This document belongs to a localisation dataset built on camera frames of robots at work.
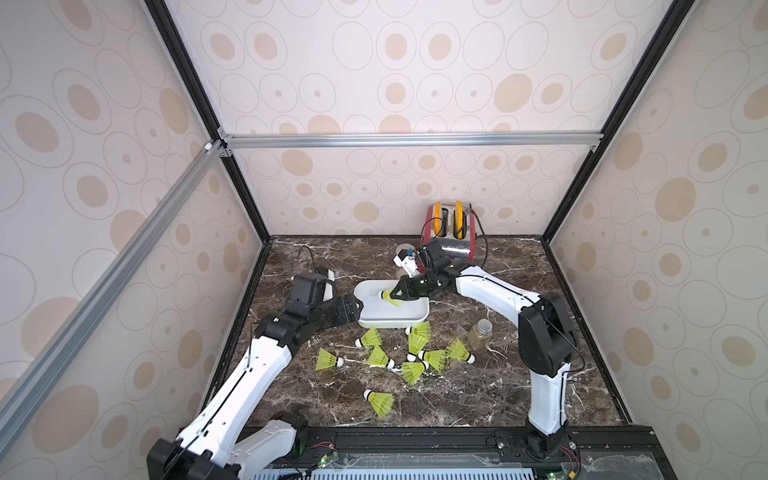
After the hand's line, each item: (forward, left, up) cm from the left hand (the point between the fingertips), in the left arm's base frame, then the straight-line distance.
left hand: (359, 306), depth 76 cm
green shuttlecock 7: (-1, -2, -18) cm, 18 cm away
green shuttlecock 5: (-7, +10, -18) cm, 22 cm away
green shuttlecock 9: (-3, -15, -18) cm, 23 cm away
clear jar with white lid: (+15, -12, +2) cm, 19 cm away
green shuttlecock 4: (-7, -21, -16) cm, 28 cm away
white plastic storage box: (+10, -5, -20) cm, 23 cm away
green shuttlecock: (+10, -7, -10) cm, 15 cm away
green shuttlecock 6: (-6, -5, -18) cm, 20 cm away
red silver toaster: (+33, -29, -3) cm, 44 cm away
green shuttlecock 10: (-4, -28, -17) cm, 33 cm away
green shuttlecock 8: (+1, -17, -17) cm, 24 cm away
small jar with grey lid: (-1, -33, -13) cm, 35 cm away
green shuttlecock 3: (-11, -14, -16) cm, 24 cm away
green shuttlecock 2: (-18, -6, -18) cm, 26 cm away
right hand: (+7, -7, -9) cm, 13 cm away
